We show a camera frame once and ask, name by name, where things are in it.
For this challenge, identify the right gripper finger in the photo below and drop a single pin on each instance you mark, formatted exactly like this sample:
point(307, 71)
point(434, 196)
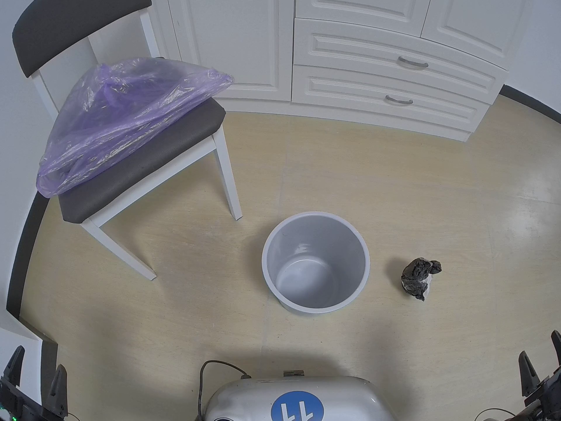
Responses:
point(557, 349)
point(528, 377)

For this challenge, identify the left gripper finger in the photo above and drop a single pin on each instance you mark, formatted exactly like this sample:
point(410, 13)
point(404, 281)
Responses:
point(58, 393)
point(14, 369)

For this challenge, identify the white trash bin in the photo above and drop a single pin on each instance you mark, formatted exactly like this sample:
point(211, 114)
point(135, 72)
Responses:
point(280, 252)

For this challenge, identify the white chair grey cushions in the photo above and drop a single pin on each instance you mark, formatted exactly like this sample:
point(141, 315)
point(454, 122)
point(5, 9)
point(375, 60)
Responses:
point(79, 11)

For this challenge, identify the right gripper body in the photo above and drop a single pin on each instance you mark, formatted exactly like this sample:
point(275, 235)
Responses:
point(548, 397)

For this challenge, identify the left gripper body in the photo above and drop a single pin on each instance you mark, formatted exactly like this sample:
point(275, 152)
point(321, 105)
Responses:
point(26, 406)

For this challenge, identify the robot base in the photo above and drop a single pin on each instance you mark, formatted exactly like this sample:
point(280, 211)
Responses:
point(307, 393)

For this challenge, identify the purple plastic bag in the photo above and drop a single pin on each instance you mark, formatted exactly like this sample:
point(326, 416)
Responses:
point(122, 112)

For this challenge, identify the crumpled black plastic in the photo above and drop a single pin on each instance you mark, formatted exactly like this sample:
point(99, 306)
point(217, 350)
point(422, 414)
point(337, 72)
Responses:
point(416, 274)

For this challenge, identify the white wardrobe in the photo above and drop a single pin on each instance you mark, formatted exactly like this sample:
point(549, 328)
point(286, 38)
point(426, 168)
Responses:
point(245, 29)

